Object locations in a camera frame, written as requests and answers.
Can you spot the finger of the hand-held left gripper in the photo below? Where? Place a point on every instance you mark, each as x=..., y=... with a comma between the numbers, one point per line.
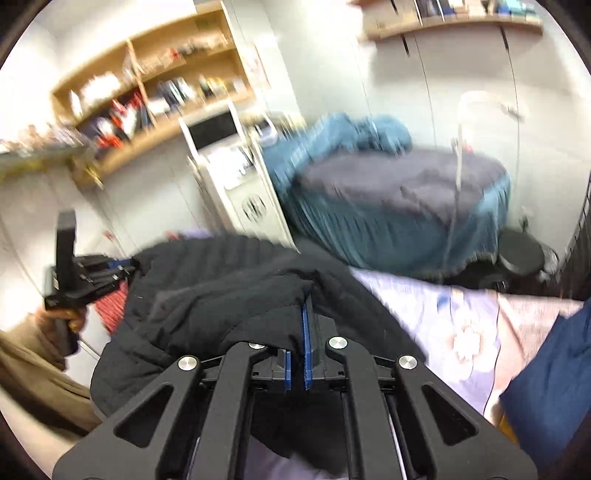
x=104, y=282
x=113, y=266

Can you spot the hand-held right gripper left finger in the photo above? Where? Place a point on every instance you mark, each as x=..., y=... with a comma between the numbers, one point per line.
x=287, y=369

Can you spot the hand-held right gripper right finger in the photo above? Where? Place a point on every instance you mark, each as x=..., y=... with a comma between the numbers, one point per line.
x=305, y=341

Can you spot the black quilted jacket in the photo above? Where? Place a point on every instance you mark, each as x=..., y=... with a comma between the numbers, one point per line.
x=207, y=300

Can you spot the person's left forearm brown sleeve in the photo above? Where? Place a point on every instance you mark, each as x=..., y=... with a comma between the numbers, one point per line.
x=41, y=378

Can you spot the person's left hand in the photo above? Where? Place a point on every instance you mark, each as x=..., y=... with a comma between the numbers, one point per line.
x=76, y=321

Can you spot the red patterned cloth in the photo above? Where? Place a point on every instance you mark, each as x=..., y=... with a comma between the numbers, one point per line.
x=111, y=307

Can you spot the cluttered grey counter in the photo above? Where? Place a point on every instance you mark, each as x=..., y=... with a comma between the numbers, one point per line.
x=37, y=157

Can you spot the white machine with screen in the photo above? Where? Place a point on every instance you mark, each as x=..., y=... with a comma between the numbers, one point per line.
x=231, y=184

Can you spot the purple floral blanket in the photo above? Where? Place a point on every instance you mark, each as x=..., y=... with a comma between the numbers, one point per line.
x=461, y=332

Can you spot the wooden shelf unit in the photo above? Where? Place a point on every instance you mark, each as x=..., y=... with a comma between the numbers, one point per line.
x=152, y=106

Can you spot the grey blanket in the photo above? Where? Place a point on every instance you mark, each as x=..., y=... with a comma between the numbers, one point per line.
x=392, y=184

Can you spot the white rounded device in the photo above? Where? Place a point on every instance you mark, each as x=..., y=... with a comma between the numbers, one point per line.
x=265, y=128

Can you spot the teal quilt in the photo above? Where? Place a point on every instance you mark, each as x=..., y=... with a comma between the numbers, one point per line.
x=364, y=134

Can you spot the black round stool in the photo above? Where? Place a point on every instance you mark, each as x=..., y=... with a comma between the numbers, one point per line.
x=519, y=251

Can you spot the blue cloth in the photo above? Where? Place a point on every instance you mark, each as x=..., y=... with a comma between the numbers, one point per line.
x=554, y=378

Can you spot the wall poster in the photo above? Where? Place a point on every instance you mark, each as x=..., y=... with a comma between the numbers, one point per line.
x=258, y=69

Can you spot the wooden wall shelf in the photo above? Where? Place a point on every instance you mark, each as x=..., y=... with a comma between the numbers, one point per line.
x=452, y=21

